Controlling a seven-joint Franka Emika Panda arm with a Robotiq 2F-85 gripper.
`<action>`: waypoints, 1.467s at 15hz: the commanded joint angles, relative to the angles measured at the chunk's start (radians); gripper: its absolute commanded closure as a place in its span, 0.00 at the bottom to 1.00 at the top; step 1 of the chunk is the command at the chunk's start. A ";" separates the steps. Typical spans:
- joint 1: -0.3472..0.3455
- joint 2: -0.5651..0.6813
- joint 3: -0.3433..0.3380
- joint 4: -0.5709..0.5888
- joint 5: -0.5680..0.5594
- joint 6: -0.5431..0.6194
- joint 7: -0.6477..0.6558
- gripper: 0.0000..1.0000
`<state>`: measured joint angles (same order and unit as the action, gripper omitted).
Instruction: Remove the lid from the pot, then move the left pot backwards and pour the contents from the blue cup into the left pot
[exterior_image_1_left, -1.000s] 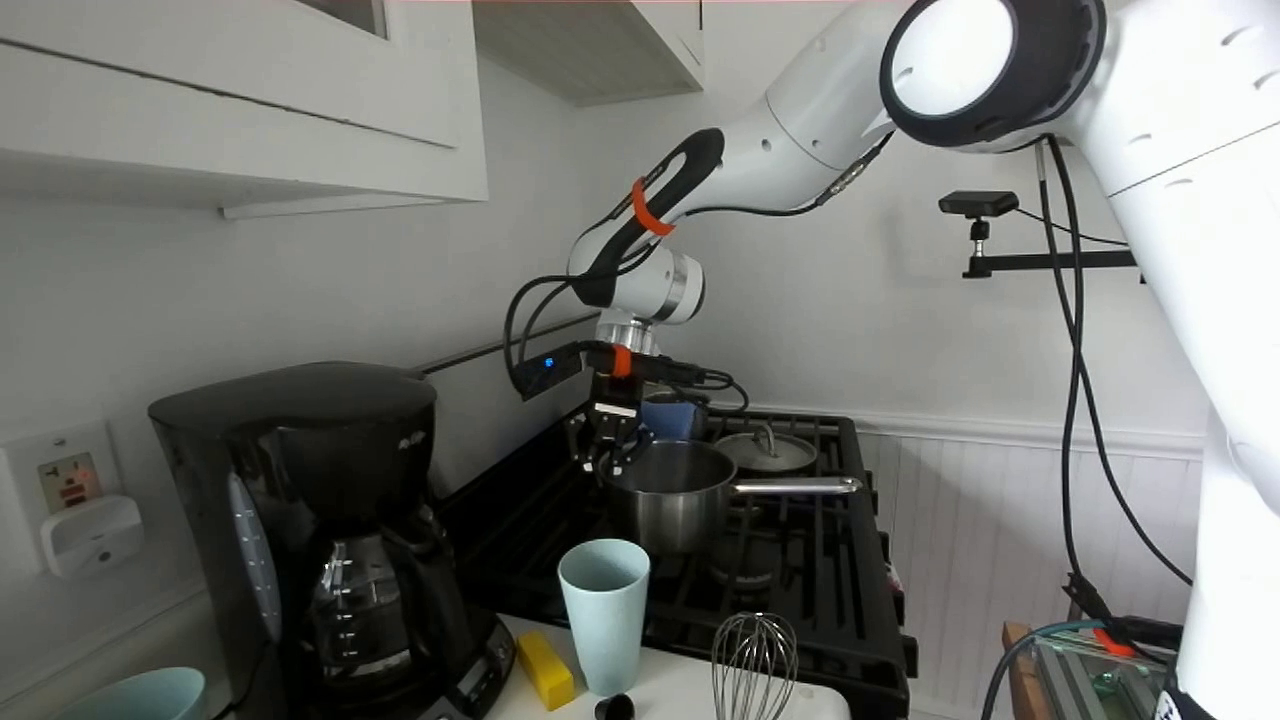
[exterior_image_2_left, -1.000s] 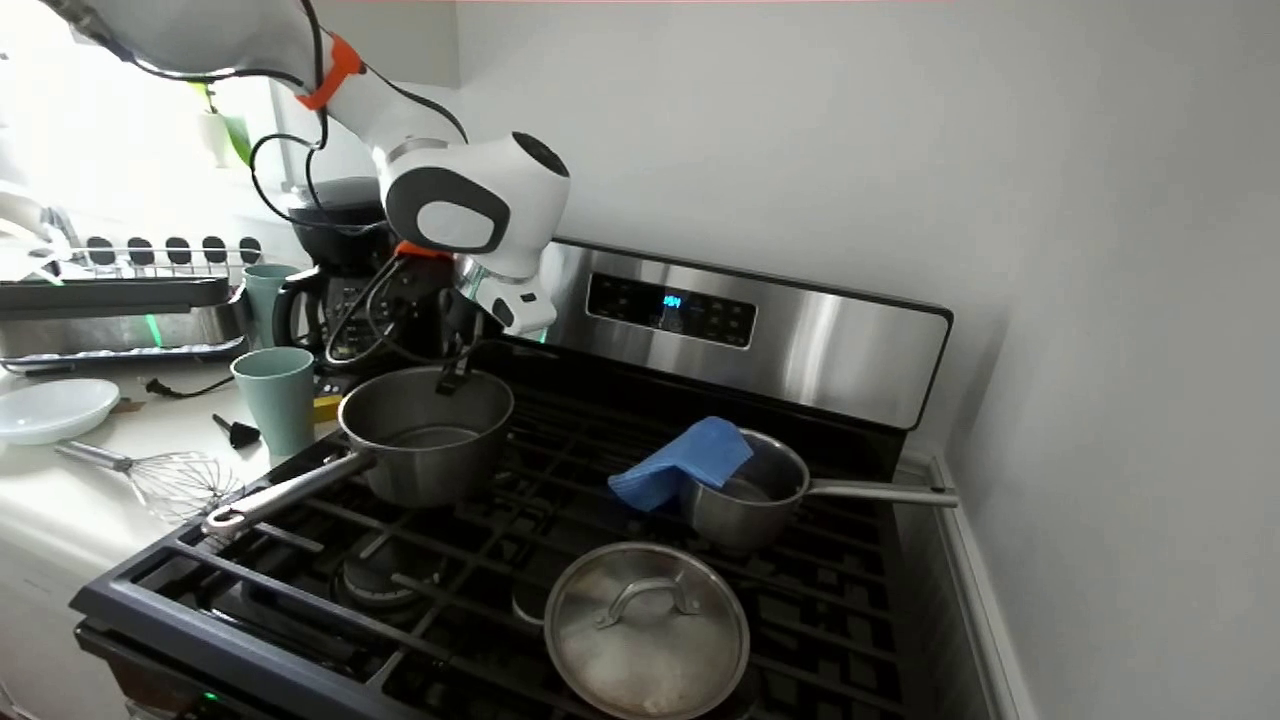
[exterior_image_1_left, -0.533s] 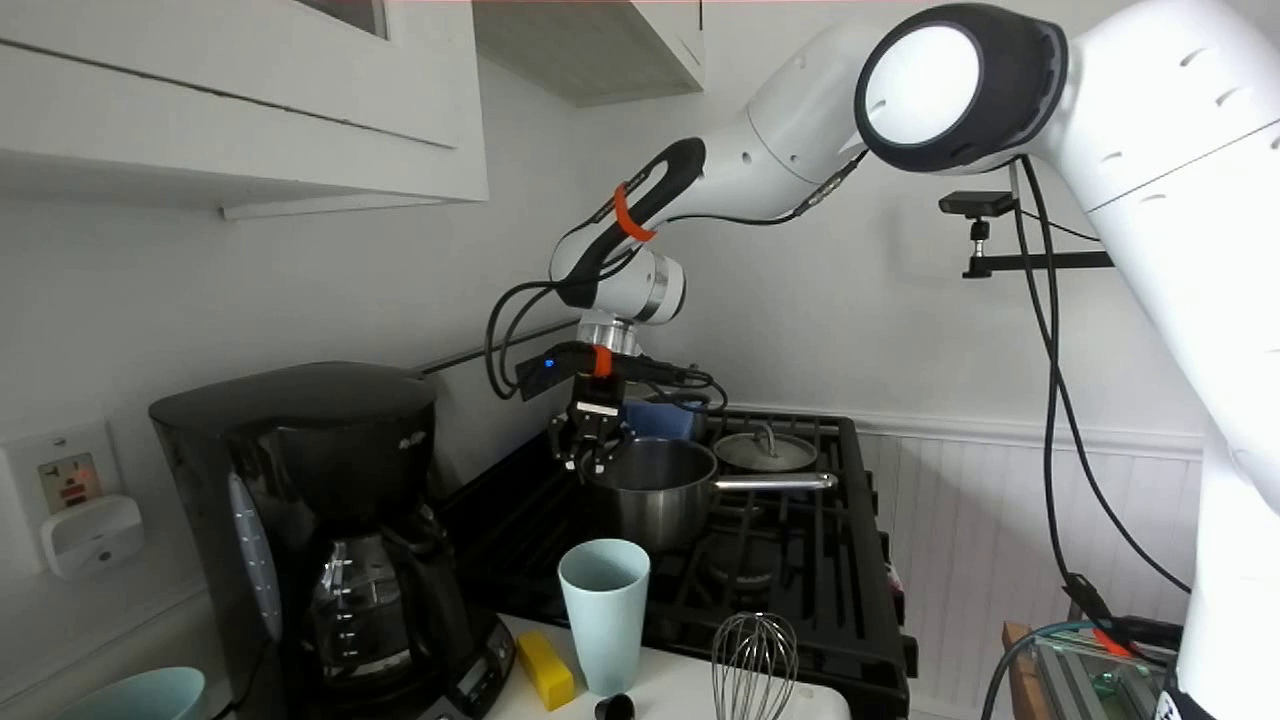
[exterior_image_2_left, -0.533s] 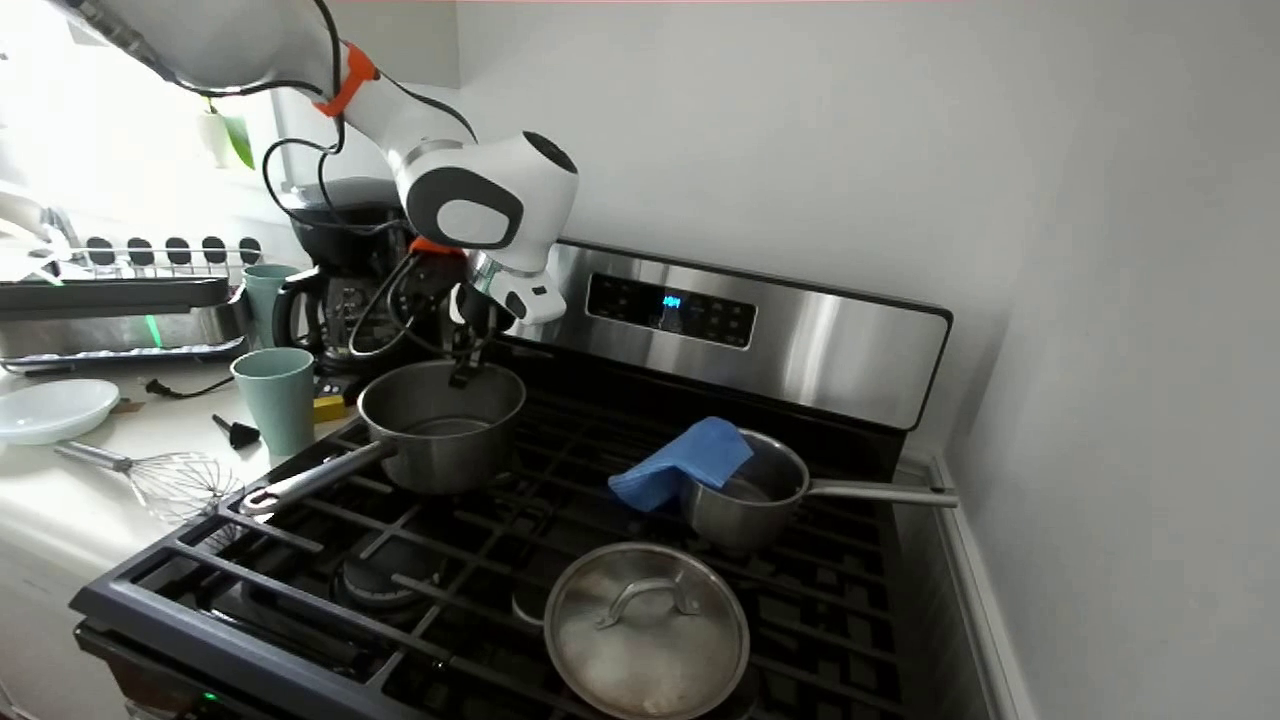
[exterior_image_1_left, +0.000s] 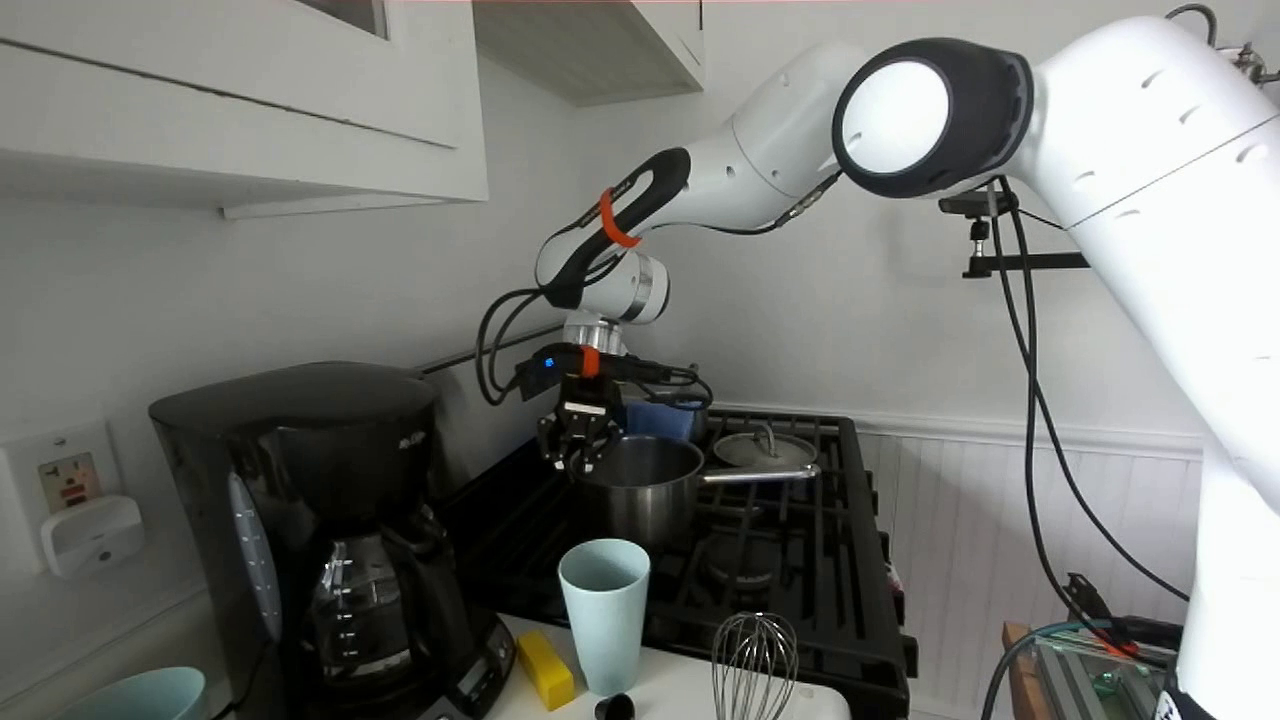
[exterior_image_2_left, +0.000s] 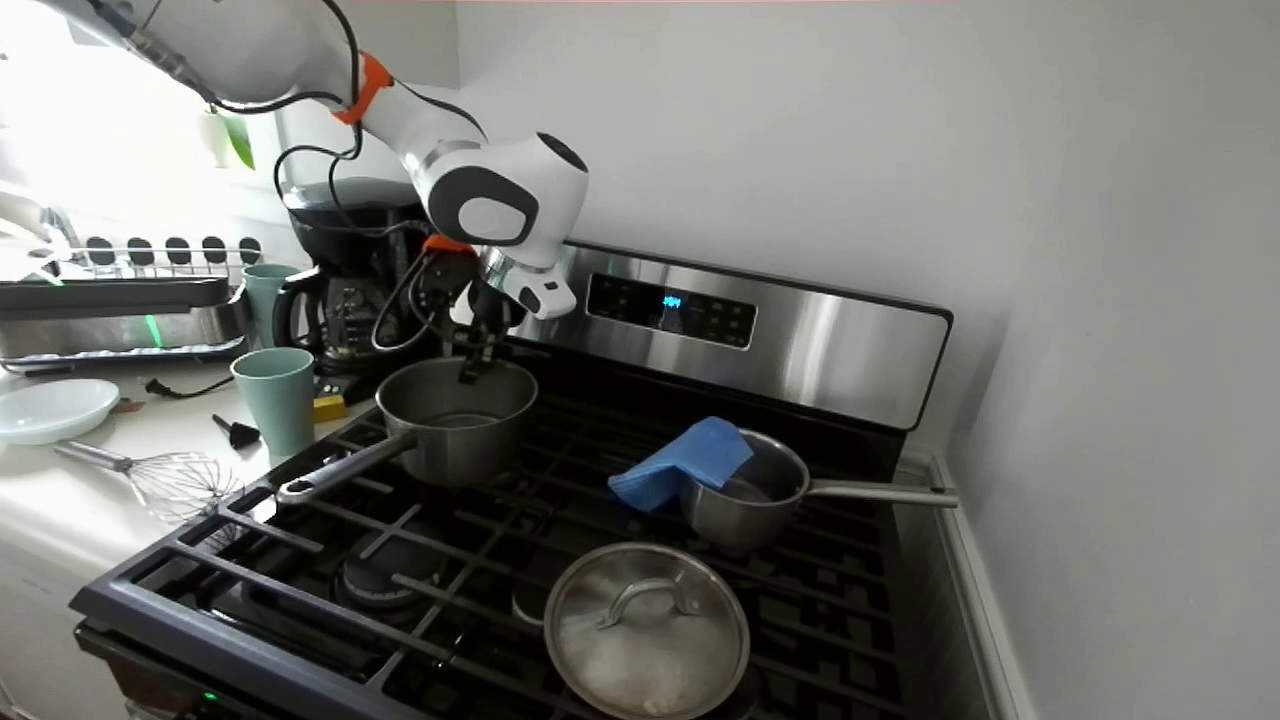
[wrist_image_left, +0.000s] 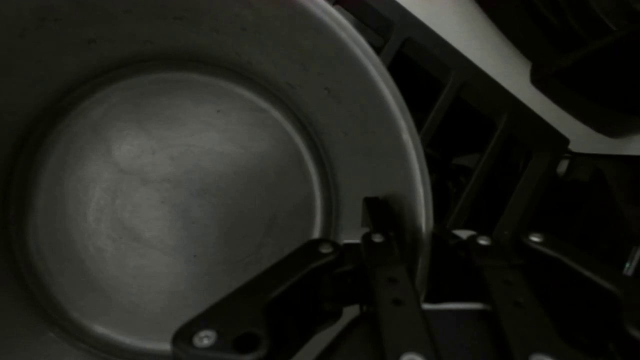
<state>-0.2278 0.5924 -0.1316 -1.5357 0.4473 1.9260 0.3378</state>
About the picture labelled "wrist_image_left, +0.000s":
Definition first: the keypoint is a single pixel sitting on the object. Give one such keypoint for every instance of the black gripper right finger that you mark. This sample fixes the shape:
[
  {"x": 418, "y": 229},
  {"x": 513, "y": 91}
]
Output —
[{"x": 513, "y": 292}]

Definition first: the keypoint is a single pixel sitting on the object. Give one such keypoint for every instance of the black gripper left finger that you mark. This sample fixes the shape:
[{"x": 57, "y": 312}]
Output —
[{"x": 393, "y": 292}]

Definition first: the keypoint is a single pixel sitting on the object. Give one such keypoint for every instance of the large steel pot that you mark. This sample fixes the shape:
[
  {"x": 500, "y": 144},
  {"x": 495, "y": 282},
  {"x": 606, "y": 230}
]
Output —
[{"x": 167, "y": 201}]

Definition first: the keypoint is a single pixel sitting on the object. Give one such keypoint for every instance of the black and steel stove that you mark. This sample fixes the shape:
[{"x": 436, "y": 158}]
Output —
[{"x": 461, "y": 172}]

